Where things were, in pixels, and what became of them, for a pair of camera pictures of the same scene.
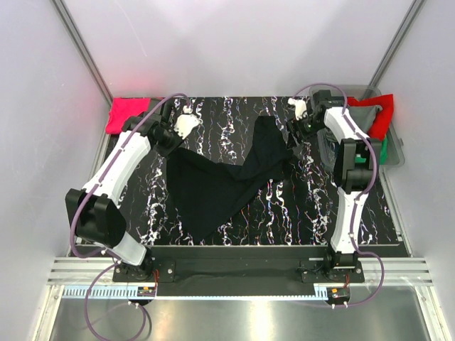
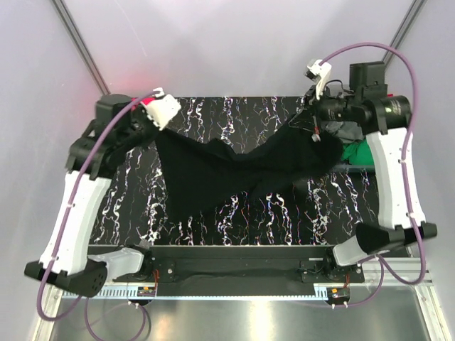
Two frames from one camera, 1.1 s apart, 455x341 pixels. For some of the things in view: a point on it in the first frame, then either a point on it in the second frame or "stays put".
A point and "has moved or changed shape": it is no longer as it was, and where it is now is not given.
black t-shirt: (203, 194) has moved or changed shape
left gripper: (163, 151) to (140, 112)
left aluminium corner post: (83, 50) stays put
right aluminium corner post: (397, 42) stays put
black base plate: (238, 271) stays put
